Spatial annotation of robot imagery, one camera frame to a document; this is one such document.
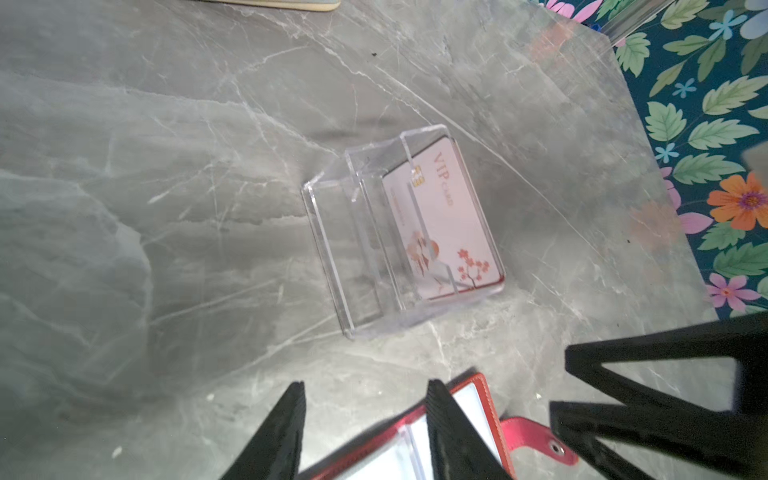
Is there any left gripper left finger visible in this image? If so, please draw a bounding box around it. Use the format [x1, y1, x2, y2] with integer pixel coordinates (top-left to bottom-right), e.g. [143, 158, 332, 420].
[220, 381, 306, 480]

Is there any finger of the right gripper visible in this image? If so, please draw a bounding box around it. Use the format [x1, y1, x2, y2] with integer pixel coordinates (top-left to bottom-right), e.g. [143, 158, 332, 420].
[549, 401, 767, 479]
[565, 311, 767, 414]

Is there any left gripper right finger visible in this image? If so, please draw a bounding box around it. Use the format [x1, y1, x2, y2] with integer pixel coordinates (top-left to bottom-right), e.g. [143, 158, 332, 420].
[425, 379, 511, 480]

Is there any red card holder wallet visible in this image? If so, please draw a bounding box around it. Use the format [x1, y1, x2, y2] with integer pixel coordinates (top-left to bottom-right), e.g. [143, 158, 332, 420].
[299, 373, 578, 479]

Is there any pink floral credit card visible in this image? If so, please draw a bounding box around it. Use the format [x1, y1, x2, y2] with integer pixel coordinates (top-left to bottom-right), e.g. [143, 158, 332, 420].
[383, 136, 504, 300]

